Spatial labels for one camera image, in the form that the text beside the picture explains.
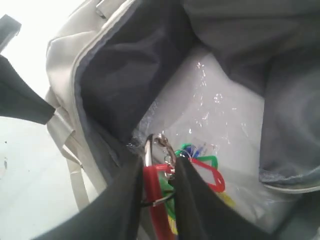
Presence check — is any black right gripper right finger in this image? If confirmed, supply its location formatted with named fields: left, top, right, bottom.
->
left=174, top=157, right=273, bottom=240

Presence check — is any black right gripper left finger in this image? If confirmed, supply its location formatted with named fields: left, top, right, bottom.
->
left=38, top=156, right=148, bottom=240

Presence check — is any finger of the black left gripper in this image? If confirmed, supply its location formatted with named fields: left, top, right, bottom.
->
left=0, top=56, right=55, bottom=125

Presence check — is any clear plastic pouch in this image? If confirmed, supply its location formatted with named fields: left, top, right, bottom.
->
left=132, top=46, right=297, bottom=233

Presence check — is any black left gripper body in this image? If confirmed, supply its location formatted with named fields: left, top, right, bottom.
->
left=0, top=14, right=22, bottom=50

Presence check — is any cream fabric duffel bag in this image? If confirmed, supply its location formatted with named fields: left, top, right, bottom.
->
left=44, top=0, right=320, bottom=208

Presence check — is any colourful key tag bunch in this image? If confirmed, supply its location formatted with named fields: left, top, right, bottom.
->
left=143, top=134, right=227, bottom=240

